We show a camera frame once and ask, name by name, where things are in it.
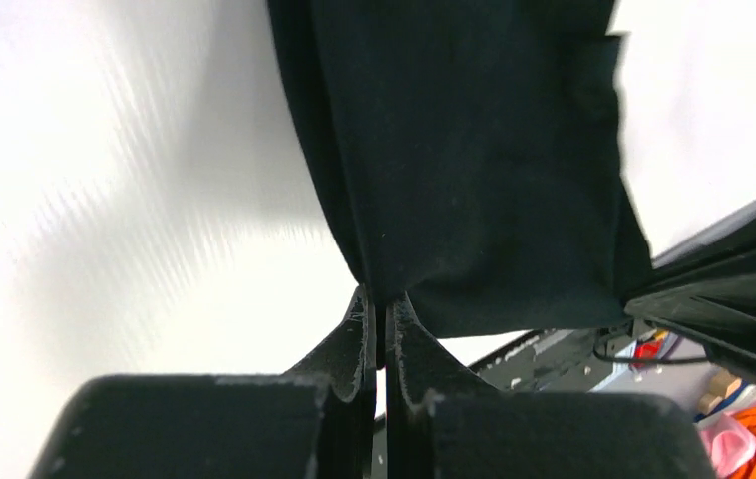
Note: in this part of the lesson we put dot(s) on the pink cloth off table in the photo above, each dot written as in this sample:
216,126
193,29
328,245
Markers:
728,444

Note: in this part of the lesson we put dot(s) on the black t shirt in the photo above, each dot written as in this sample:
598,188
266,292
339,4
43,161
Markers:
465,155

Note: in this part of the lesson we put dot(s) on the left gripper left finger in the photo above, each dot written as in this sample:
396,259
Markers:
314,420

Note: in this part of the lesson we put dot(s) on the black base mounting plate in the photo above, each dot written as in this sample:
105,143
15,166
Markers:
552,360

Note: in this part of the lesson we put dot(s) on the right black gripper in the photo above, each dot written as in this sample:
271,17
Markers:
709,297

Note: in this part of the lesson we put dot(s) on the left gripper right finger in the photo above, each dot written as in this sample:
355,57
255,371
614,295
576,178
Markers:
444,421

